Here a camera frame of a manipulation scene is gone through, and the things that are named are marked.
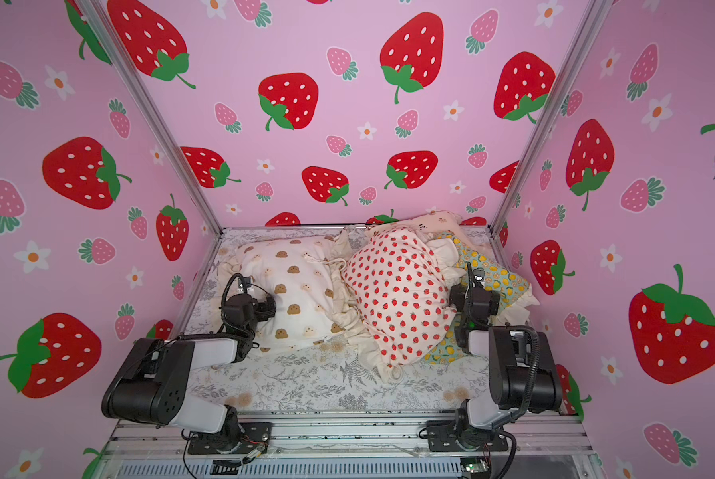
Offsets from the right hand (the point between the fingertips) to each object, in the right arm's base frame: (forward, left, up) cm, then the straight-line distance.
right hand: (471, 286), depth 93 cm
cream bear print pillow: (+28, +11, +1) cm, 30 cm away
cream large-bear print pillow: (+1, +54, +2) cm, 54 cm away
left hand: (-7, +69, -2) cm, 69 cm away
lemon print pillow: (-3, -14, -1) cm, 14 cm away
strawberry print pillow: (-7, +24, +8) cm, 26 cm away
